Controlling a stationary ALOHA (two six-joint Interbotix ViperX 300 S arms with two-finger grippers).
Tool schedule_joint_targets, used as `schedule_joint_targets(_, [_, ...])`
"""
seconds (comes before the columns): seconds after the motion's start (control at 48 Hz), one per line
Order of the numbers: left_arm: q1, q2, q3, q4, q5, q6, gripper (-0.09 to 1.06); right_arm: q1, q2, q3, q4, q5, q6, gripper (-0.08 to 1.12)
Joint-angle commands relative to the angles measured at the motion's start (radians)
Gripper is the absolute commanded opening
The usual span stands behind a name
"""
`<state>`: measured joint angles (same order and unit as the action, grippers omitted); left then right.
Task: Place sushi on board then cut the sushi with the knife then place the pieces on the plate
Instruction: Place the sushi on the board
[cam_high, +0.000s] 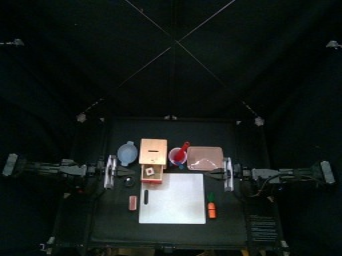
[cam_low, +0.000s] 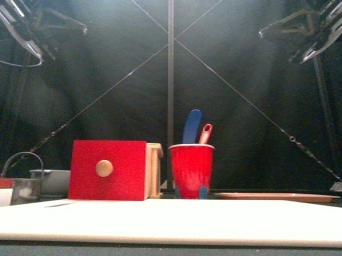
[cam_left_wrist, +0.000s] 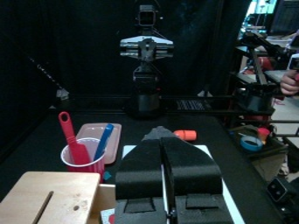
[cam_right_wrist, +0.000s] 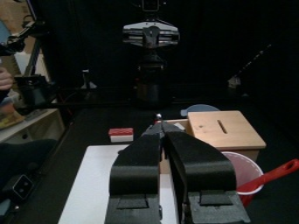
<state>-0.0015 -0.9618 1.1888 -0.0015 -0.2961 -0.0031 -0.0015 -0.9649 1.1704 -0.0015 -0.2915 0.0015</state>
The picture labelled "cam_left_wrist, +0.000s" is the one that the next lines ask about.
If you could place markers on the red plastic spatula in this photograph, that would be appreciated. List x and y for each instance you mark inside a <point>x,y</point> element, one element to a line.
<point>73,137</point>

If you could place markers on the white cutting board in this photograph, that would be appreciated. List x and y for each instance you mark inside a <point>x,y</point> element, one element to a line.
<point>230,201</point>

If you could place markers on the white frame bracket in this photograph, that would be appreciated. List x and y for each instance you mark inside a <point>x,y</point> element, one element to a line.
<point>205,93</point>
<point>63,93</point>

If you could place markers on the blue tape roll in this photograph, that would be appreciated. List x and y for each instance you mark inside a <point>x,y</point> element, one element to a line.
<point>251,143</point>

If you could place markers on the blue toy knife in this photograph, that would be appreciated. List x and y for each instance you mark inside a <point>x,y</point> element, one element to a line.
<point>105,140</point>

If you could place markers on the person's hand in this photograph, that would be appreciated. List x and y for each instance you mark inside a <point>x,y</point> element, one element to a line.
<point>289,83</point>

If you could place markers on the white red printed card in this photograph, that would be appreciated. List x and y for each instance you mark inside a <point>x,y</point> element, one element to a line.
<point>107,217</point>

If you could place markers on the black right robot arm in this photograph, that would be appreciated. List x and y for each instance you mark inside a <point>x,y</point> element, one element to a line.
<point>146,93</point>

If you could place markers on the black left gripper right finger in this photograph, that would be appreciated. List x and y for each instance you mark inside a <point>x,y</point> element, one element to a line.
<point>193,172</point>

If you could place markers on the red plastic cup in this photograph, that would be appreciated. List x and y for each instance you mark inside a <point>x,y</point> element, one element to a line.
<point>83,170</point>

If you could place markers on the light wooden box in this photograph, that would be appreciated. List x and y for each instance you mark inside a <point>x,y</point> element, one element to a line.
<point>47,198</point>

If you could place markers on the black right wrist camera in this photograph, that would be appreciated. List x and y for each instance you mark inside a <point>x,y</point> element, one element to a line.
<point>147,17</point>

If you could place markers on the orange toy sushi roll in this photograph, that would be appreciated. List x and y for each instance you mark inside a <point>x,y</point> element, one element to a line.
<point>186,135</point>

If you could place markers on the black camera box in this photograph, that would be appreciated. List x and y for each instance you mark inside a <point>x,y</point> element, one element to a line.
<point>281,189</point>

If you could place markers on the small teal toy piece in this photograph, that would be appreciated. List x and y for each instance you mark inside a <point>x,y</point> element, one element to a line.
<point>107,175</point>

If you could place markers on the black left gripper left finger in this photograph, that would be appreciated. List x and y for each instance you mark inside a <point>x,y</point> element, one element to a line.
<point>138,172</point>

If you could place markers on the black vent grille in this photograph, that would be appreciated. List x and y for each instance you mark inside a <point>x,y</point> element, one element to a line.
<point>190,105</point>

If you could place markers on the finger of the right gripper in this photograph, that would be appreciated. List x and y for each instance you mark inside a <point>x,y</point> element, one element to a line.
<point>143,51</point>
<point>151,51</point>

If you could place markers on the pink rectangular plate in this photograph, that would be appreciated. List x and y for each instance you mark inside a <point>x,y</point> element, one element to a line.
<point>114,140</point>

